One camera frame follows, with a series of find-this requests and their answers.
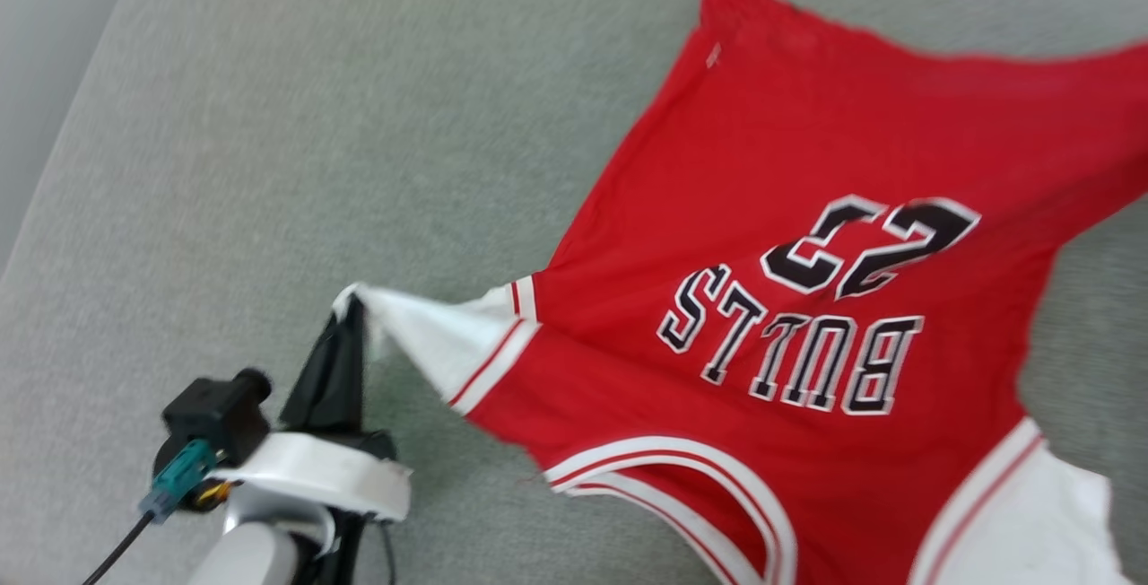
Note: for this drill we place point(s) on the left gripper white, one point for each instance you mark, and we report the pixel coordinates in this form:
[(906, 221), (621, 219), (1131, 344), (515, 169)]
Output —
[(314, 473)]

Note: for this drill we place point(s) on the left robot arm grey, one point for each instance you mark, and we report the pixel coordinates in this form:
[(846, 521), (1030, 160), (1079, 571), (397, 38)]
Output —
[(251, 558)]

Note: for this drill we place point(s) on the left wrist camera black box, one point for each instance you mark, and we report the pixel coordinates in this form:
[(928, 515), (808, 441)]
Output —
[(215, 414)]

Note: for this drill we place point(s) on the grey fabric sofa cushion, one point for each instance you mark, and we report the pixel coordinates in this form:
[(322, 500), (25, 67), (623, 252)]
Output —
[(314, 118)]

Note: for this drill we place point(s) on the red white Bulls jersey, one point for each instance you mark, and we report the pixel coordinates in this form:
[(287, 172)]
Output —
[(807, 163)]

